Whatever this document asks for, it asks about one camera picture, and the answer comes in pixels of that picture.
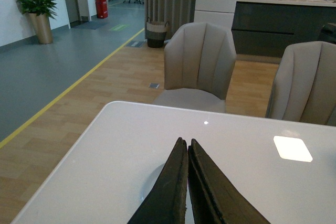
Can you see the light blue round plate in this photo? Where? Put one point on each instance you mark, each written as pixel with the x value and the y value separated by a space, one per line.
pixel 148 185

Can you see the beige upholstered chair right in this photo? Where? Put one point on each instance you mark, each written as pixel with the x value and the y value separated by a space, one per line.
pixel 303 89

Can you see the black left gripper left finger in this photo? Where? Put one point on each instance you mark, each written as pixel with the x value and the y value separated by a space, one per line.
pixel 166 202

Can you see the red cabinet box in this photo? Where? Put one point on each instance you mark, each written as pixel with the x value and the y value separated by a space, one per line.
pixel 101 8

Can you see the green potted plant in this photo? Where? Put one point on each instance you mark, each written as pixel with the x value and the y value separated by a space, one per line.
pixel 38 7

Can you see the beige upholstered chair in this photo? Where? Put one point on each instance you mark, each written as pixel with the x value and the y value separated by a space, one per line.
pixel 198 64
pixel 303 89

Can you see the beige upholstered chair left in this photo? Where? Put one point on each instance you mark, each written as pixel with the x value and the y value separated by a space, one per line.
pixel 198 64

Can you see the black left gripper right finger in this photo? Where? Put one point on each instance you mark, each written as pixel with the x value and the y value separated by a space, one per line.
pixel 214 198

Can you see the gold tall plant pot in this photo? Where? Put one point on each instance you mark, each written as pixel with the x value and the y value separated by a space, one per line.
pixel 41 27

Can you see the dark grey kitchen counter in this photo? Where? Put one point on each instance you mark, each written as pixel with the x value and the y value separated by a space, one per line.
pixel 266 28

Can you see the woven laundry basket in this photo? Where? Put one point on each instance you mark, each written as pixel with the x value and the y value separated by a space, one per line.
pixel 156 33

